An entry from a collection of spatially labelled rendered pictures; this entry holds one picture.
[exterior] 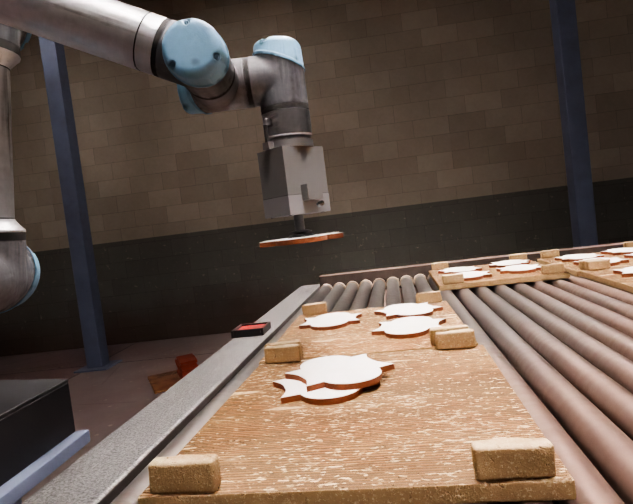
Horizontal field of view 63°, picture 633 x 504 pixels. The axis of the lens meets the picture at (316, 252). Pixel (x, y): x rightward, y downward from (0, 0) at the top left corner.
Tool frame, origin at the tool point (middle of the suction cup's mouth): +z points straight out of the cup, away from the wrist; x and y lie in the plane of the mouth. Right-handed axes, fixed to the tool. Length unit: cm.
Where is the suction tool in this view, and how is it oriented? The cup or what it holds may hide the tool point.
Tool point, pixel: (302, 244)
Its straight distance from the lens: 82.1
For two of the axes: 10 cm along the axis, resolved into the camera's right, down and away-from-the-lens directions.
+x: -6.7, 0.5, 7.4
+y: 7.3, -1.3, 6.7
